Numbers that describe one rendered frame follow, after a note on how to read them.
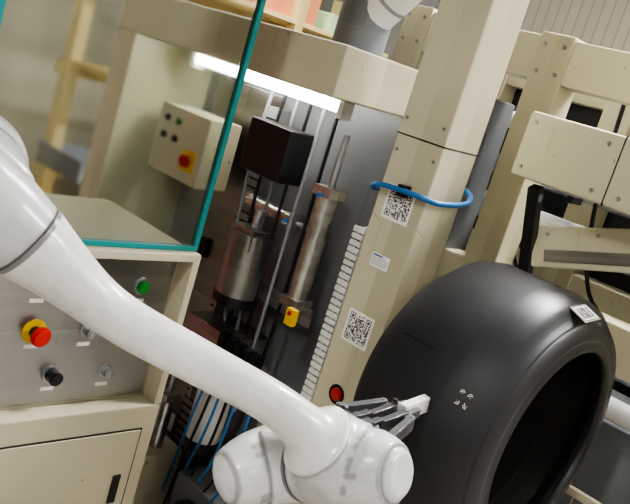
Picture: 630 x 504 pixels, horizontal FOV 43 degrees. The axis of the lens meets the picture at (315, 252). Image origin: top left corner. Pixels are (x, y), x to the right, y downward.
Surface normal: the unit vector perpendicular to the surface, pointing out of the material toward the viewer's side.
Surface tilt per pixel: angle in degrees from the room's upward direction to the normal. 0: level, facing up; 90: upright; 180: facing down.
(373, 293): 90
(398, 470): 68
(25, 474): 90
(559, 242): 90
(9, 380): 90
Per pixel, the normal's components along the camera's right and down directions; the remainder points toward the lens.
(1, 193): 0.64, -0.07
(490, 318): -0.22, -0.74
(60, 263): 0.68, 0.19
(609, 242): -0.67, -0.04
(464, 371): -0.46, -0.46
